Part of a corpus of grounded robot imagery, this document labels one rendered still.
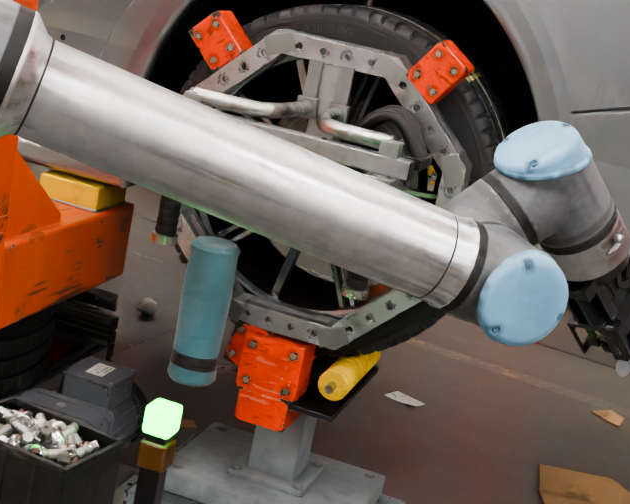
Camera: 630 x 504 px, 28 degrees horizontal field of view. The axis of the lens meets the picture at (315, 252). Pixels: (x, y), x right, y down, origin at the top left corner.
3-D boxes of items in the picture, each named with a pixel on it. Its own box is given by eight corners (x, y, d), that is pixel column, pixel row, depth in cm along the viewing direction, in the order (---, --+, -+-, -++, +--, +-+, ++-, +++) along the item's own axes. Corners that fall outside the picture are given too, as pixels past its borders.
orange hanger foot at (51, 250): (125, 275, 266) (152, 117, 258) (-8, 335, 217) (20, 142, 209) (55, 255, 270) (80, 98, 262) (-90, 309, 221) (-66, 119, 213)
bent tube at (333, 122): (422, 147, 216) (436, 87, 214) (396, 160, 198) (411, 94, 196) (327, 123, 221) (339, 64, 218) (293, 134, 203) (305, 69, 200)
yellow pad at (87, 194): (126, 203, 261) (130, 180, 259) (96, 213, 248) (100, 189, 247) (68, 187, 264) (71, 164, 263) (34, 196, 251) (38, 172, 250)
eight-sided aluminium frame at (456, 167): (426, 367, 230) (495, 75, 216) (418, 377, 223) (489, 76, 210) (158, 288, 243) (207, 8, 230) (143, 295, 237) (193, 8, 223)
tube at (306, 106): (315, 121, 221) (327, 61, 219) (280, 130, 203) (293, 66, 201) (224, 98, 226) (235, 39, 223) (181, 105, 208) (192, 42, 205)
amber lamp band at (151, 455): (173, 465, 170) (178, 438, 169) (161, 475, 167) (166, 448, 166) (146, 456, 171) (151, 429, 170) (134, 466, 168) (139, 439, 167)
